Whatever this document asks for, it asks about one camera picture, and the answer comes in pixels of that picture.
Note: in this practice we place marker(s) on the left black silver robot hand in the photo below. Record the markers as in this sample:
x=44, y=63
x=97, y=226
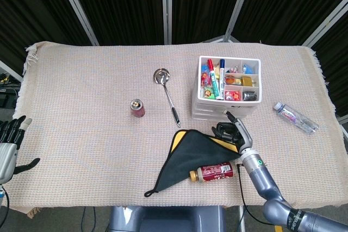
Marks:
x=6, y=158

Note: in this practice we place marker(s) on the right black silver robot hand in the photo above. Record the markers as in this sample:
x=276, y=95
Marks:
x=243, y=137

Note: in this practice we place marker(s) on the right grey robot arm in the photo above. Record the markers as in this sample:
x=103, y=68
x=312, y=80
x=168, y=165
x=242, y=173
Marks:
x=261, y=180

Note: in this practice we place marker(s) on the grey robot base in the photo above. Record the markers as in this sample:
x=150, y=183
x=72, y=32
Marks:
x=168, y=219

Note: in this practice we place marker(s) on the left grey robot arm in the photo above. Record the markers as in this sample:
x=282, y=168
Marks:
x=1, y=194

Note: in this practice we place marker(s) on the white drawer organizer box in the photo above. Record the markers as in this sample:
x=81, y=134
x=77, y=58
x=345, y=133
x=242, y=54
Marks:
x=197, y=107

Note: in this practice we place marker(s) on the red candy packet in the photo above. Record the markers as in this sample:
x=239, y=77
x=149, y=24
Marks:
x=233, y=95

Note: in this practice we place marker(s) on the coffee bottle red label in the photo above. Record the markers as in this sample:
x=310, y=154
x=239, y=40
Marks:
x=214, y=172

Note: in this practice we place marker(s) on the grey yellow microfibre cloth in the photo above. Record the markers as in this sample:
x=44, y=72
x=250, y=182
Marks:
x=195, y=156

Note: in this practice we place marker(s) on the clear plastic water bottle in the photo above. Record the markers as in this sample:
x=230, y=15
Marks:
x=293, y=118

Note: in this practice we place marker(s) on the brass padlock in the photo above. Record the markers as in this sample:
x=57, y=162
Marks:
x=247, y=81

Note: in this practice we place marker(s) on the green yellow snack packet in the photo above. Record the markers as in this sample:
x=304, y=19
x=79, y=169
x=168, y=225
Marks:
x=208, y=92

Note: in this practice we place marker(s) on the orange lock silver shackle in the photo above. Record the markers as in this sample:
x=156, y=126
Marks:
x=232, y=80

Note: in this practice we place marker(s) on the green white marker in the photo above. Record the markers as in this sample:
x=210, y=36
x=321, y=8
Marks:
x=216, y=82

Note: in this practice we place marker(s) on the red blue snack packet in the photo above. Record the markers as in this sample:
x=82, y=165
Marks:
x=205, y=75

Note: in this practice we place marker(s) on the blue cap marker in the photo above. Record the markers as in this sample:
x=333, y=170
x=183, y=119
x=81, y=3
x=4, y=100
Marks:
x=222, y=64

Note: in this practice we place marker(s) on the beige woven tablecloth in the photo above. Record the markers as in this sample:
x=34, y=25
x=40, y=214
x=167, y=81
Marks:
x=81, y=134

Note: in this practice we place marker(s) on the grey metal table leg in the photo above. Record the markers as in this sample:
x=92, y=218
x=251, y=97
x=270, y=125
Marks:
x=241, y=219

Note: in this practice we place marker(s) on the yellow table leg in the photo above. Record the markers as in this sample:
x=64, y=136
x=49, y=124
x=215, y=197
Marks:
x=277, y=228

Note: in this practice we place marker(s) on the red soda can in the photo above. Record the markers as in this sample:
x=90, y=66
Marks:
x=137, y=111

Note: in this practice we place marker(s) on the white screen frame post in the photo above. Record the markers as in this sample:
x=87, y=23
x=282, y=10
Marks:
x=11, y=70
x=239, y=9
x=326, y=21
x=166, y=6
x=77, y=9

